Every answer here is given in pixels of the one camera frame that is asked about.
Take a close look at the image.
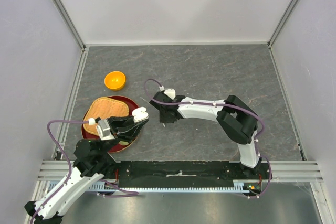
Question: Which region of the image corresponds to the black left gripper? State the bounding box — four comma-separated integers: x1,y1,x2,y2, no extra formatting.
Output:
98,112,149,156

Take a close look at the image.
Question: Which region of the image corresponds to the white oval charging case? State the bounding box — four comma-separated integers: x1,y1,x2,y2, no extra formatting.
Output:
132,107,149,123

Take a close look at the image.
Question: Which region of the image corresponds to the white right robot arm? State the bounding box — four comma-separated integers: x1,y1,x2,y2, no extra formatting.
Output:
150,89,262,179

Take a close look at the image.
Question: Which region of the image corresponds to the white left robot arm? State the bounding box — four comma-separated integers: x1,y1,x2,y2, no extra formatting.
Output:
25,111,149,223

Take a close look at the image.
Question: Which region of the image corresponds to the pale green mug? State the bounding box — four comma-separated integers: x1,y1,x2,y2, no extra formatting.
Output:
119,141,129,146

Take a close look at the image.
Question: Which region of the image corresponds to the dark red round tray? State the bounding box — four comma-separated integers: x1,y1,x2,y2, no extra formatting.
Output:
81,95,139,153

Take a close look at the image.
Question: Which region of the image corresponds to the woven bamboo tray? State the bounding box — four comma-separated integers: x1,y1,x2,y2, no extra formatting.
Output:
83,97,129,121

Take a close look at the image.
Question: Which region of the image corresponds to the orange plastic bowl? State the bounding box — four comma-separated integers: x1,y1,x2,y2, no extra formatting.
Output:
104,71,126,91

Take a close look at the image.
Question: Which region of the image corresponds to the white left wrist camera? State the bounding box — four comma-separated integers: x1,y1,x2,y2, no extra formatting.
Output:
88,118,114,141

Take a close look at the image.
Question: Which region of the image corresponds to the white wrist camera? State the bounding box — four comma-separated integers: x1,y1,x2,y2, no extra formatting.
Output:
159,86,176,100
88,118,114,141

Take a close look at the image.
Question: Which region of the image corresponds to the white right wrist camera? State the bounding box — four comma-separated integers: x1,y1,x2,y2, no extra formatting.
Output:
159,86,176,100

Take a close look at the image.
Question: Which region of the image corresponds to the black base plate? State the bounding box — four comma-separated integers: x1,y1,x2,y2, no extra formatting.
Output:
105,161,269,189

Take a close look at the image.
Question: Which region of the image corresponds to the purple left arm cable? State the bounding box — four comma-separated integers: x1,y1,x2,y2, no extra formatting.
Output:
29,120,140,224

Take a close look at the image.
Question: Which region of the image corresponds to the slotted cable duct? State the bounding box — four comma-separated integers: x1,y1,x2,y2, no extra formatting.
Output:
87,181,252,193

